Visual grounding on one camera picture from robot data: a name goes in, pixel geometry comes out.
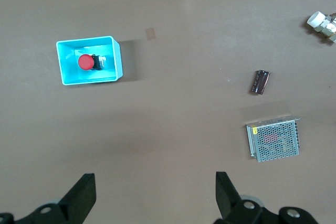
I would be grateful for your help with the red mushroom push button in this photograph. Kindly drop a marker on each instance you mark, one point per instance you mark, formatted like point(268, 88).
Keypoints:
point(85, 62)

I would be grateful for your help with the metal pipe fitting white caps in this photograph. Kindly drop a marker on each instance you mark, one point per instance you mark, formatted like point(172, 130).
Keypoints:
point(325, 26)

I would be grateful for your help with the dark brown cylindrical capacitor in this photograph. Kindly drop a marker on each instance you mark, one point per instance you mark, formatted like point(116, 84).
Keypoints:
point(260, 82)

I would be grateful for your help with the metal mesh power supply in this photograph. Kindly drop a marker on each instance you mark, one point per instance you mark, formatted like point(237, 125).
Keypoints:
point(275, 140)

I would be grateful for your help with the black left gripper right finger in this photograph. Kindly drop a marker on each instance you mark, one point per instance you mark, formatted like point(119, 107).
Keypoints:
point(225, 195)

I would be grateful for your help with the cyan plastic bin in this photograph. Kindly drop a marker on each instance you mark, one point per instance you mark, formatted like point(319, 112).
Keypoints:
point(65, 77)

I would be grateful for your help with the brown tape patch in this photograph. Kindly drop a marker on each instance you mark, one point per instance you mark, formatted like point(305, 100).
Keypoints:
point(151, 33)

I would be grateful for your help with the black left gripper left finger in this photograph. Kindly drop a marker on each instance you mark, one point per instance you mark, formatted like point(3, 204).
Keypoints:
point(78, 197)

